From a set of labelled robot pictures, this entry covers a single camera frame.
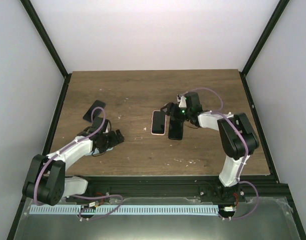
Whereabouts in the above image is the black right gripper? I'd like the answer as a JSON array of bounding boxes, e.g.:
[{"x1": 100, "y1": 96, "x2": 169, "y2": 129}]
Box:
[{"x1": 161, "y1": 102, "x2": 192, "y2": 123}]

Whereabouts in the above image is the pink phone case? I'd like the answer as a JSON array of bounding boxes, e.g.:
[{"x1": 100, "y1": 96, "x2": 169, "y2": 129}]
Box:
[{"x1": 150, "y1": 110, "x2": 168, "y2": 136}]

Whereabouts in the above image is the black phone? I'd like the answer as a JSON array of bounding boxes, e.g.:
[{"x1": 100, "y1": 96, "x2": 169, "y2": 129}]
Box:
[{"x1": 168, "y1": 117, "x2": 183, "y2": 141}]

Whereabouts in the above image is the dark blue phone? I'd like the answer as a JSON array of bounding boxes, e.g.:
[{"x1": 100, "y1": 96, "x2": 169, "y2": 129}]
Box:
[{"x1": 83, "y1": 100, "x2": 106, "y2": 123}]

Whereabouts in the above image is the light blue phone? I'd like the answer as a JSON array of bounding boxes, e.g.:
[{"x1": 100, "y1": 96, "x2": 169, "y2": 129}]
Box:
[{"x1": 91, "y1": 147, "x2": 113, "y2": 155}]

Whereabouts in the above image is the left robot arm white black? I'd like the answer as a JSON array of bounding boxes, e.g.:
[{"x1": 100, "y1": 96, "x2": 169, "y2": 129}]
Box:
[{"x1": 22, "y1": 117, "x2": 125, "y2": 206}]

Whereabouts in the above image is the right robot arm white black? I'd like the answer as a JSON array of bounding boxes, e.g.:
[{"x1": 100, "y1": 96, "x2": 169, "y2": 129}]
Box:
[{"x1": 160, "y1": 91, "x2": 259, "y2": 202}]

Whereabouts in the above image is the light blue slotted strip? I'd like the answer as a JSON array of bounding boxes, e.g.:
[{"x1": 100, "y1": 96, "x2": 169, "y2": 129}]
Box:
[{"x1": 29, "y1": 204, "x2": 219, "y2": 216}]

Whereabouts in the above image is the metal front plate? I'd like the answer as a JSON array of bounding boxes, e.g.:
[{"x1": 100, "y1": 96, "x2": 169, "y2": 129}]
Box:
[{"x1": 15, "y1": 197, "x2": 301, "y2": 240}]

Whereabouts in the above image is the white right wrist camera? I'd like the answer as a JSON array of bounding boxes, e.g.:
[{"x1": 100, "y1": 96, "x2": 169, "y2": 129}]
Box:
[{"x1": 177, "y1": 94, "x2": 187, "y2": 109}]

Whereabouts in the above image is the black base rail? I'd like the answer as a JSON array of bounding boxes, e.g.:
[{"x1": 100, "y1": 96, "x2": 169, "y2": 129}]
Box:
[{"x1": 69, "y1": 175, "x2": 290, "y2": 204}]

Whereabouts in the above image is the black frame post right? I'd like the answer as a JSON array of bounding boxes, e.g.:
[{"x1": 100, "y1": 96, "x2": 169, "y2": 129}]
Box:
[{"x1": 239, "y1": 0, "x2": 291, "y2": 76}]

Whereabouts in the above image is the black frame post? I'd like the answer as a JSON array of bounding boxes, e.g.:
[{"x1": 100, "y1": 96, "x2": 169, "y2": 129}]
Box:
[
  {"x1": 19, "y1": 0, "x2": 69, "y2": 77},
  {"x1": 239, "y1": 0, "x2": 291, "y2": 76}
]

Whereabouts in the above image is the black frame post left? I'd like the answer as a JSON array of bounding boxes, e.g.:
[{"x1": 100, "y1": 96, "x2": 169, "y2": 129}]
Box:
[{"x1": 19, "y1": 0, "x2": 69, "y2": 77}]

